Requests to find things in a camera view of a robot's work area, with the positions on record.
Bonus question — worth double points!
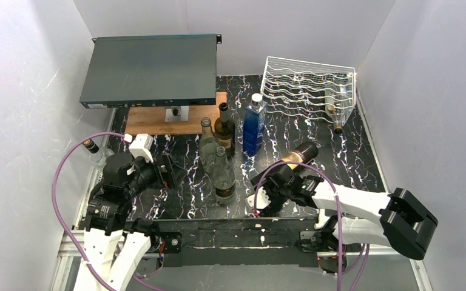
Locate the dark green bottle silver neck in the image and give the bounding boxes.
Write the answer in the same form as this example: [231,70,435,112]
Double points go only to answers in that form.
[279,141,319,164]

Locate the clear glass bottle gold label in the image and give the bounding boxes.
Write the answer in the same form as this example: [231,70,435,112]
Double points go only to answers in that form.
[212,146,236,201]

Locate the blue rectangular glass bottle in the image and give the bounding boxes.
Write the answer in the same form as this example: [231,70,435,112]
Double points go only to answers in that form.
[243,93,268,156]

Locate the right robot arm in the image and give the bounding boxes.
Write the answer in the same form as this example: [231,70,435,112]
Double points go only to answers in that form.
[251,161,439,261]

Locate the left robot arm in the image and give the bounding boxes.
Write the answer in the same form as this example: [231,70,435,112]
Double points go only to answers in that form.
[74,152,185,290]

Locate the clear bottle black cap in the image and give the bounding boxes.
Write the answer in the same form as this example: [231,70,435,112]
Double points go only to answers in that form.
[83,139,114,172]

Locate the clear glass bottle tall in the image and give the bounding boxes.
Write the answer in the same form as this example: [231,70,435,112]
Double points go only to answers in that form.
[198,117,220,175]

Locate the dark wine bottle white label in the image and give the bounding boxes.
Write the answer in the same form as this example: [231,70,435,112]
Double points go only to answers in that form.
[214,102,236,158]

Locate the wooden board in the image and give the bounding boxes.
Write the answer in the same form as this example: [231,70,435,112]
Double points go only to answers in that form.
[125,92,227,135]

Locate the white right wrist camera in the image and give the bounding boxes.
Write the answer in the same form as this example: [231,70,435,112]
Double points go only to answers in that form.
[245,187,271,217]

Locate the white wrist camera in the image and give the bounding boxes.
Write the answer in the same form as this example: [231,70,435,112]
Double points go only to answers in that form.
[123,133,154,163]
[245,187,271,217]

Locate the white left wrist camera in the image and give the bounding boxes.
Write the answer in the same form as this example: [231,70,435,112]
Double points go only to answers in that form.
[123,133,154,163]

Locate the metal stand post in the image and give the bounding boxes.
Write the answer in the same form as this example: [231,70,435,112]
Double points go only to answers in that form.
[165,106,189,122]

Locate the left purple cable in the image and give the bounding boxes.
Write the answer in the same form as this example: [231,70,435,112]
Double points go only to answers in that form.
[51,132,169,291]

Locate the grey network switch box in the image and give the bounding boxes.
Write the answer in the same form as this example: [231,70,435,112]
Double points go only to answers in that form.
[79,33,222,109]

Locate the white wire wine rack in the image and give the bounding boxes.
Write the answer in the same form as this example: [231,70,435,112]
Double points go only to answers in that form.
[260,56,356,125]

